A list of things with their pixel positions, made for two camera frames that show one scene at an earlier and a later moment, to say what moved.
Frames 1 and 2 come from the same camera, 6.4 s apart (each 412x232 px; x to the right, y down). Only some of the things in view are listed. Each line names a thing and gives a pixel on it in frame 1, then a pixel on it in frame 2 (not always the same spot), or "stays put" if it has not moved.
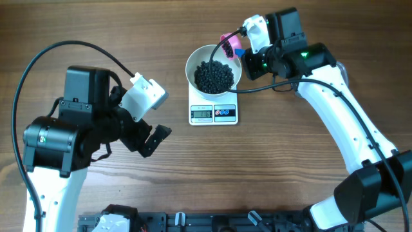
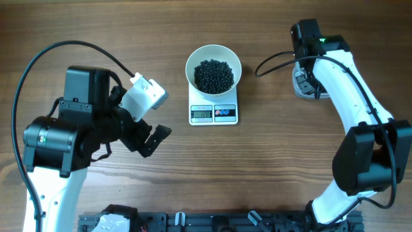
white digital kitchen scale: [205, 111] stays put
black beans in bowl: [213, 77] stays put
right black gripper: [252, 71] to [316, 86]
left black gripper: [137, 140] stays put
